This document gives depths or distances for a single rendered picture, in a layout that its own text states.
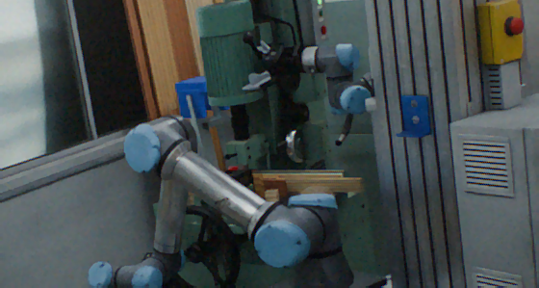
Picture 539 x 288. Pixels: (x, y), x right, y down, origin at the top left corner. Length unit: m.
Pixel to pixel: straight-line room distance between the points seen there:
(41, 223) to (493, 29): 2.58
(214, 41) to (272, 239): 0.92
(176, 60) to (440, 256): 2.65
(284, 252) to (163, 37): 2.53
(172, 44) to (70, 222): 1.01
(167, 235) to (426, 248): 0.70
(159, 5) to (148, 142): 2.34
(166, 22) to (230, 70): 1.72
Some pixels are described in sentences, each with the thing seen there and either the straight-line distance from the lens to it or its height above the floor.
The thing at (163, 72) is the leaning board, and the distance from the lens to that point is 4.60.
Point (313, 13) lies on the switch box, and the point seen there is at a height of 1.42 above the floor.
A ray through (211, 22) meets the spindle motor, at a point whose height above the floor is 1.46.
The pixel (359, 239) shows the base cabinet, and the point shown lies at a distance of 3.34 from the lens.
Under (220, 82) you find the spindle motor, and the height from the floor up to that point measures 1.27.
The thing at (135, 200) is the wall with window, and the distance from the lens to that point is 4.69.
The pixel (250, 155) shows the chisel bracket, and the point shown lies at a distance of 3.06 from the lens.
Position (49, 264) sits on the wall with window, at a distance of 4.33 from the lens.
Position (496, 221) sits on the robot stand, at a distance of 2.13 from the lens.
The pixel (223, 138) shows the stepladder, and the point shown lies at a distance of 4.10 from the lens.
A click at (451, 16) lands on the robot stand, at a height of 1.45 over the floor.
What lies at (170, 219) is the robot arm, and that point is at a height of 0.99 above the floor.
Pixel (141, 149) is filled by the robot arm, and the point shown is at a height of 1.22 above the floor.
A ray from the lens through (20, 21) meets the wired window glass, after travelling 4.32.
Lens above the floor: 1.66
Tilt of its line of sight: 12 degrees down
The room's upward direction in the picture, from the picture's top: 9 degrees counter-clockwise
